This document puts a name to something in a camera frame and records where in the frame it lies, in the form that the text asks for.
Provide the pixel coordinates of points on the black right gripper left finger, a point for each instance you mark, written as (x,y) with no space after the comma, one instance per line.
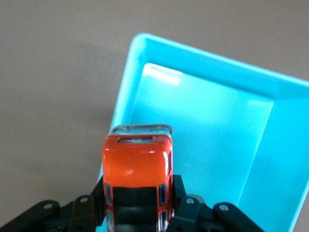
(60,217)

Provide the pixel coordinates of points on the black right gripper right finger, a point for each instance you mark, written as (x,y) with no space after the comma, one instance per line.
(205,217)

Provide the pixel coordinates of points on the blue plastic box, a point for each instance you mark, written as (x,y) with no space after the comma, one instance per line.
(217,120)

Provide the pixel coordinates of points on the orange toy bus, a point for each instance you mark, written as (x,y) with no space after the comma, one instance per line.
(135,164)

